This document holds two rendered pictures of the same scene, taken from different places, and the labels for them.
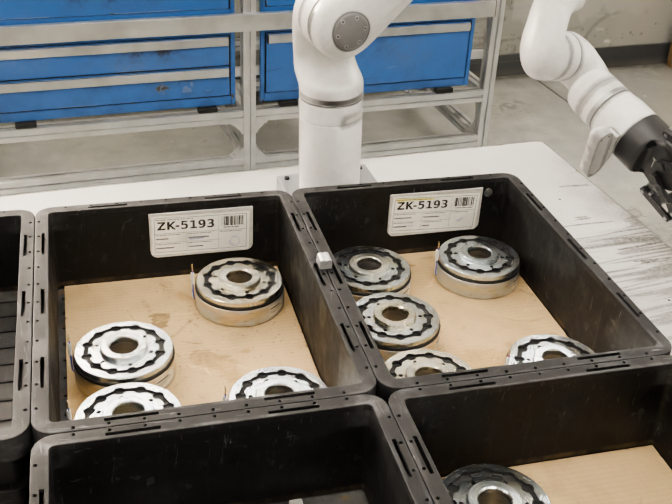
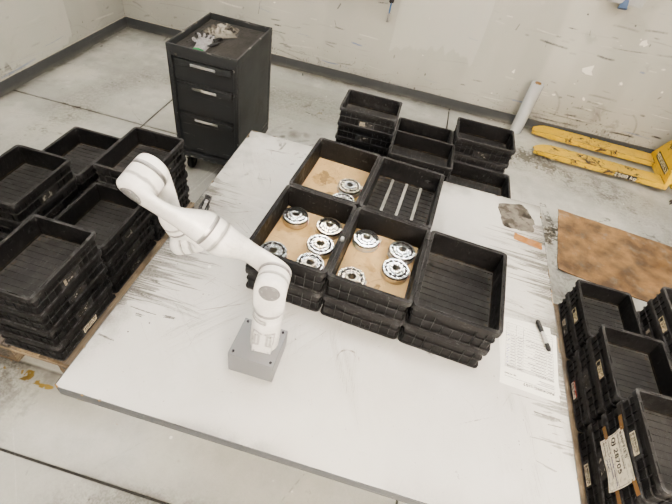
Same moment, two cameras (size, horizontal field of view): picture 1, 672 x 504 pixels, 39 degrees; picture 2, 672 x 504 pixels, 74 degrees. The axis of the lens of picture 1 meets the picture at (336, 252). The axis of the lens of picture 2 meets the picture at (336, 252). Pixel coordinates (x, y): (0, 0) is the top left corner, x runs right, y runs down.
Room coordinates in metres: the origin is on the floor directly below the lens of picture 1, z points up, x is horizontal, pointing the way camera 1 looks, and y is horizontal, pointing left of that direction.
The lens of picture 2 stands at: (1.94, 0.50, 2.04)
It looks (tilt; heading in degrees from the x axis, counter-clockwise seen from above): 45 degrees down; 205
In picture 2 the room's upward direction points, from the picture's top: 12 degrees clockwise
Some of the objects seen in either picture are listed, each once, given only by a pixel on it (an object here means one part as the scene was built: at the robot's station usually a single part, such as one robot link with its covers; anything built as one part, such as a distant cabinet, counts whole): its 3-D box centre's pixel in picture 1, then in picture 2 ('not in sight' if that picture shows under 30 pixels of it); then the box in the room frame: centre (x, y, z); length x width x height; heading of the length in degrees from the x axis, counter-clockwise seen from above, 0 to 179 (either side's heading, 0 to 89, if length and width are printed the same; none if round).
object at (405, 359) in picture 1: (428, 380); (329, 226); (0.78, -0.10, 0.86); 0.10 x 0.10 x 0.01
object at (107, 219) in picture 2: not in sight; (106, 238); (1.10, -1.18, 0.31); 0.40 x 0.30 x 0.34; 20
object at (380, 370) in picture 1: (459, 269); (304, 227); (0.91, -0.14, 0.92); 0.40 x 0.30 x 0.02; 16
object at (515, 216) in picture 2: not in sight; (516, 215); (-0.09, 0.48, 0.71); 0.22 x 0.19 x 0.01; 20
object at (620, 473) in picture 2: not in sight; (616, 458); (0.66, 1.27, 0.41); 0.31 x 0.02 x 0.16; 20
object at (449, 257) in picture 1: (478, 257); (273, 251); (1.03, -0.18, 0.86); 0.10 x 0.10 x 0.01
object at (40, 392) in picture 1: (186, 297); (381, 252); (0.82, 0.15, 0.92); 0.40 x 0.30 x 0.02; 16
